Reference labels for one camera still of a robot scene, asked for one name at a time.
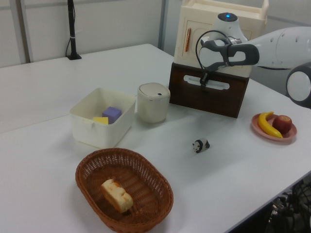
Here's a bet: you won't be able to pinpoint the purple cube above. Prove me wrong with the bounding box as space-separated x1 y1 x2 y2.
102 106 122 125

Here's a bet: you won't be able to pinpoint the yellow banana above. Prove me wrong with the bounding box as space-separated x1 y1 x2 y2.
257 111 284 138

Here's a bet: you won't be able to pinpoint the black stand pole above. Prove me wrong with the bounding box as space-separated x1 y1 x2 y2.
65 0 83 61

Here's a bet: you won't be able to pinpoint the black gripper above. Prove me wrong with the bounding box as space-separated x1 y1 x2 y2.
199 67 220 94

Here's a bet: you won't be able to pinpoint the bread piece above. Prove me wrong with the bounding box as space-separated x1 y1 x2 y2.
101 179 134 214

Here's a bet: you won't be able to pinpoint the copper cabinet door handle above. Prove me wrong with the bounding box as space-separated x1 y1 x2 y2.
185 28 192 52

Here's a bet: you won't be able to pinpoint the brown wicker basket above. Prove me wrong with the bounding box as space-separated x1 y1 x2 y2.
75 148 174 232

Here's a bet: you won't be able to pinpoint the small white trash can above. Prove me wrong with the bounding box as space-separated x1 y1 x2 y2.
137 82 171 124

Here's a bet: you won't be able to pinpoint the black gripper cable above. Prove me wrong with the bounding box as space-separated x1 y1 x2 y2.
195 29 231 73

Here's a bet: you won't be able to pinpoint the dark wood drawer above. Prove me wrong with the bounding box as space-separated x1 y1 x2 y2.
168 63 249 119

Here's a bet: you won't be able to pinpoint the white drawer handle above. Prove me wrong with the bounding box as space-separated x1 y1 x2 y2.
183 74 230 90

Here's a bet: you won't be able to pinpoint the panda figurine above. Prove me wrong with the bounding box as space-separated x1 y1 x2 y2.
191 137 211 154

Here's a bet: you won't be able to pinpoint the yellow cube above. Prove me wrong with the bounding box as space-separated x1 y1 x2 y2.
92 116 110 126

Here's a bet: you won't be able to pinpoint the cream plastic bin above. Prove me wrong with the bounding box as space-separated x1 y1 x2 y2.
69 87 137 150

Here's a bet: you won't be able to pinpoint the black tangled cables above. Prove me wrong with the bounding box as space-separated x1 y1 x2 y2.
268 178 311 233

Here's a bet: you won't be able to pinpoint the cream plastic storage cabinet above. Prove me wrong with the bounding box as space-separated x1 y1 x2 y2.
173 0 269 78

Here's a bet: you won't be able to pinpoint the red apple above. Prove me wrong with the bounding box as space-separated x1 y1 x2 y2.
272 115 293 134

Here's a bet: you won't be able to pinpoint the dark wood drawer case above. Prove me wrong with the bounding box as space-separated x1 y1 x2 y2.
170 61 250 81

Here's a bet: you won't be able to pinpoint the pink plate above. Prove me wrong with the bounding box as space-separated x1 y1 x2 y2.
251 113 298 145

